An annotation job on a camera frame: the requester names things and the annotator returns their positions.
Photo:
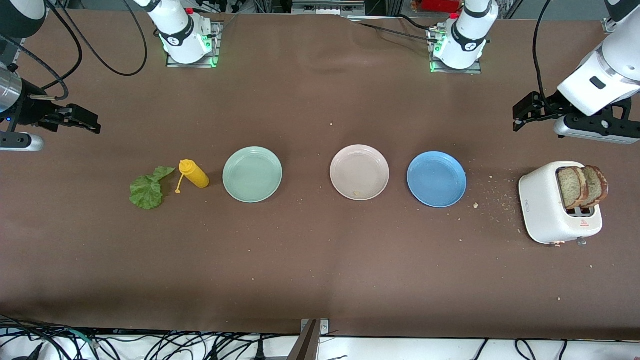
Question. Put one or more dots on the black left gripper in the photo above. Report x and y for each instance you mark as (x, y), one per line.
(548, 107)

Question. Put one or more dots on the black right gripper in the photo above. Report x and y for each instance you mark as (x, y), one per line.
(31, 107)

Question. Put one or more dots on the brown bread slice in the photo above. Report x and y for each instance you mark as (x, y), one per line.
(597, 185)
(570, 187)

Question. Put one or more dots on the green lettuce leaf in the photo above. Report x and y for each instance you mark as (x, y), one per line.
(146, 192)

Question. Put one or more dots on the yellow mustard squeeze bottle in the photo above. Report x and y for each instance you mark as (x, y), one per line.
(197, 176)

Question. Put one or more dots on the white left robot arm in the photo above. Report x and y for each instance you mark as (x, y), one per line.
(467, 35)

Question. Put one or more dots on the blue plate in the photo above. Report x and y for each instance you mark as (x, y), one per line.
(436, 180)

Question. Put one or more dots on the beige plate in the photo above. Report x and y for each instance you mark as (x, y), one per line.
(360, 172)

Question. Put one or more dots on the light green plate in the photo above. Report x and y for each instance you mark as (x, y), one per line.
(252, 175)

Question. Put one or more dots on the white toaster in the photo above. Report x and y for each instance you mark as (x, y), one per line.
(542, 210)

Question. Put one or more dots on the red background object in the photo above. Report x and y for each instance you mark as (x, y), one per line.
(440, 5)

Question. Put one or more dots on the black power plug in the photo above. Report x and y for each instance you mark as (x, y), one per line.
(260, 352)

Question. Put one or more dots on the dark grey metal beam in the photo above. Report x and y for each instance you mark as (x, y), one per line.
(306, 345)

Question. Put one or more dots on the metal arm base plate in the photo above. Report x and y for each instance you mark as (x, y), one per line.
(475, 71)
(215, 55)

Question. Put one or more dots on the aluminium frame profile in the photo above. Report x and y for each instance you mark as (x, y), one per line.
(608, 26)

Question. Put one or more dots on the grey metal background frame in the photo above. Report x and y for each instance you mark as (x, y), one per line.
(327, 7)

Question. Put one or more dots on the silver metal bracket plate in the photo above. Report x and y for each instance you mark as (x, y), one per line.
(324, 327)

